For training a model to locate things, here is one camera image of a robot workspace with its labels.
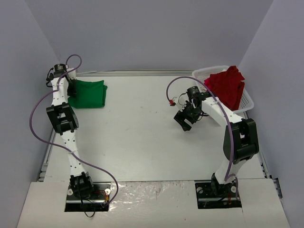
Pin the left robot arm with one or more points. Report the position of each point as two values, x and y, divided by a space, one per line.
65 123

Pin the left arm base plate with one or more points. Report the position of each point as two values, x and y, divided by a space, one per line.
97 202

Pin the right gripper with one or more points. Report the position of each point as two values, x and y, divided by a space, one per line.
187 114

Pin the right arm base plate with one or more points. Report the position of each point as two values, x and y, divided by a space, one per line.
225 198

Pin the green t shirt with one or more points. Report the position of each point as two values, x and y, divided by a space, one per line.
89 95

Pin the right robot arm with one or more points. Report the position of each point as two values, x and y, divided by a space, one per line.
240 138

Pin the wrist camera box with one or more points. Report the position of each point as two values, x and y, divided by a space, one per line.
178 102
71 74

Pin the white plastic basket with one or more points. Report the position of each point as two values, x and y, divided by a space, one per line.
202 74

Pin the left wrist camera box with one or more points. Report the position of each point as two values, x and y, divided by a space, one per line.
71 74

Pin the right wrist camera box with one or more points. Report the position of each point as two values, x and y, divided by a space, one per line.
178 102

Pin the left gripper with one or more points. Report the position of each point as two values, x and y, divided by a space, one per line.
71 88

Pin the red t shirt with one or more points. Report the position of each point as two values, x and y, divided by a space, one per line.
228 86

